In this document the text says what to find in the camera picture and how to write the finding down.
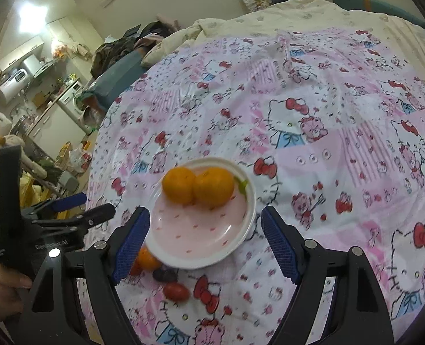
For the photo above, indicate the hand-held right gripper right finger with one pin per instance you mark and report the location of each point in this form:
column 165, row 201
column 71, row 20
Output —
column 278, row 246

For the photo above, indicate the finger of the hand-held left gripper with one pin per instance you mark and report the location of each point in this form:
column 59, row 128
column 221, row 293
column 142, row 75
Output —
column 99, row 212
column 70, row 200

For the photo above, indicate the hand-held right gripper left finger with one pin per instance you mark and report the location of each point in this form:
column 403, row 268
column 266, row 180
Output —
column 131, row 246

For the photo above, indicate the small orange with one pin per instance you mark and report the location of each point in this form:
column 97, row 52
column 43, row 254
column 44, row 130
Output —
column 149, row 261

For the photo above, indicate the dark purple grape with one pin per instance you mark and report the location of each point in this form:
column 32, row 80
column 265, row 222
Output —
column 164, row 276

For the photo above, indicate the pink and white plate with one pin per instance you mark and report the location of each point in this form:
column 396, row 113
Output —
column 198, row 231

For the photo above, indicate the large orange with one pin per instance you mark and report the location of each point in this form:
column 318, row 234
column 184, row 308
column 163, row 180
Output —
column 214, row 188
column 178, row 187

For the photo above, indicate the person's left hand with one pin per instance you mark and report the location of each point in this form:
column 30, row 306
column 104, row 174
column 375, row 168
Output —
column 0, row 289

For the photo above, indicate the grey container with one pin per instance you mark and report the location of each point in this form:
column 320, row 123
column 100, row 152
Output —
column 69, row 182

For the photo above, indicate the yellow cloth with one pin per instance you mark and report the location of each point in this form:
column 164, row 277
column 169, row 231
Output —
column 32, row 190

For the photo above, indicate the white plastic bag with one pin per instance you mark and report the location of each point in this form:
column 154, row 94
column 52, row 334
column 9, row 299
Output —
column 79, row 158

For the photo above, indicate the white washing machine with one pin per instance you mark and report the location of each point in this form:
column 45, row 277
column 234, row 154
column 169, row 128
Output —
column 74, row 104

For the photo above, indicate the pink cartoon printed blanket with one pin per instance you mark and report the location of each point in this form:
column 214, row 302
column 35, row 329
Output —
column 305, row 143

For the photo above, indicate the white cylindrical appliance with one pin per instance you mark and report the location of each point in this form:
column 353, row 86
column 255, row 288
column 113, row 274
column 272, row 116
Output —
column 11, row 86

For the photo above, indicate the mixed clothes heap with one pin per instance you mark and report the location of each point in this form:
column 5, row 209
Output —
column 126, row 46

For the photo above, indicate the ceiling light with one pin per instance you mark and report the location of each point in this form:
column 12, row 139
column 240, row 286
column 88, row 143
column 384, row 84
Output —
column 32, row 18

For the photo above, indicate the cream floral duvet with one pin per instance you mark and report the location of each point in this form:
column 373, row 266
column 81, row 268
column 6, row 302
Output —
column 305, row 18

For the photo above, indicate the floral pillow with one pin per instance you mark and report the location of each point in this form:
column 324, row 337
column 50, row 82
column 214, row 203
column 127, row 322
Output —
column 255, row 0

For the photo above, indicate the teal bed frame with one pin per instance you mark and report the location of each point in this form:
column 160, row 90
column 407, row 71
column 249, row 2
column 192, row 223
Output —
column 115, row 75

